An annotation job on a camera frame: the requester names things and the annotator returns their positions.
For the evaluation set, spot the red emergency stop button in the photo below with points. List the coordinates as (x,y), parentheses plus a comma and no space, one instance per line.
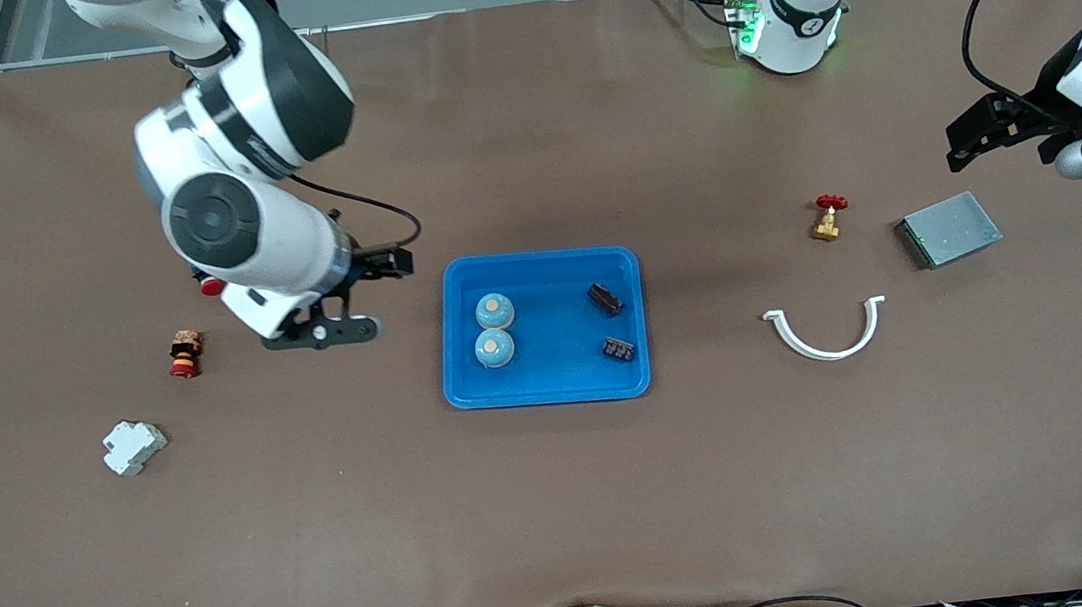
(213,287)

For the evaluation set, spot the blue plastic tray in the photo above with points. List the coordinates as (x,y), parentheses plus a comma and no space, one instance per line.
(558,372)

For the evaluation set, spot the white circuit breaker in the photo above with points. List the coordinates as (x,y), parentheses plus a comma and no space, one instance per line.
(134,447)

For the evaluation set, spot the red yellow push button switch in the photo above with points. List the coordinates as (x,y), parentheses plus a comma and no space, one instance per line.
(185,353)

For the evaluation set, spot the dark terminal block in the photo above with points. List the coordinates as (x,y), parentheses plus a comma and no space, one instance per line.
(619,348)

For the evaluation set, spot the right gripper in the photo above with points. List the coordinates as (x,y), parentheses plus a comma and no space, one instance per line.
(366,265)

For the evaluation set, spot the white curved pipe clamp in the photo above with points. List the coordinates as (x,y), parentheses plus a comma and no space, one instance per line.
(829,355)

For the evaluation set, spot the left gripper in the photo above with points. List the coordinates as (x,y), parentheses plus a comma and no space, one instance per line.
(1034,117)

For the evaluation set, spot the dark brown electrolytic capacitor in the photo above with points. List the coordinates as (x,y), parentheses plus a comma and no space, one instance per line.
(606,299)

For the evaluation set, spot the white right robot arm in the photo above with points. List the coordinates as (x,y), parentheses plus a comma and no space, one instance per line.
(282,230)

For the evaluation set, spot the table cover sheet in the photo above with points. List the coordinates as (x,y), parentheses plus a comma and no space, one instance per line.
(564,522)

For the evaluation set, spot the blue dome call bell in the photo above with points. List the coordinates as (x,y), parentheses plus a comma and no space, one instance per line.
(494,311)
(494,349)

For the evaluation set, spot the grey metal box module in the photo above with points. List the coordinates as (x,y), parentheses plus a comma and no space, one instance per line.
(950,228)

